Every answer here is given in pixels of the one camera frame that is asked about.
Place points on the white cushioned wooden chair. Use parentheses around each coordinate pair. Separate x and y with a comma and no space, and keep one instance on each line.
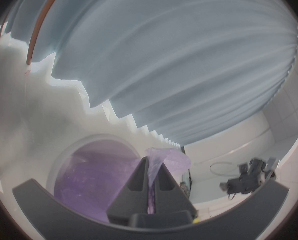
(36,29)

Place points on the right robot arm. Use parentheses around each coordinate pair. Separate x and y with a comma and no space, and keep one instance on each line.
(256,174)

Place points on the pale blue curtain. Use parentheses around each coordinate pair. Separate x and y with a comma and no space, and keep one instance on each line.
(164,59)

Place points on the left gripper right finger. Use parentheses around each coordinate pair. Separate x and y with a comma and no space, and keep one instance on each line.
(174,201)

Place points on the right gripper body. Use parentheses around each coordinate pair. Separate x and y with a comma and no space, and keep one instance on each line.
(234,186)

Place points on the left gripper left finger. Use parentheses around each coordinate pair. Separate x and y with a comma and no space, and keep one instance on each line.
(119,204)

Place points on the purple plastic bag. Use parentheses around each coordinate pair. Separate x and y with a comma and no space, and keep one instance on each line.
(89,179)

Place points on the white trash bin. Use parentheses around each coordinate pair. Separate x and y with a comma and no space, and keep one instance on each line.
(56,159)

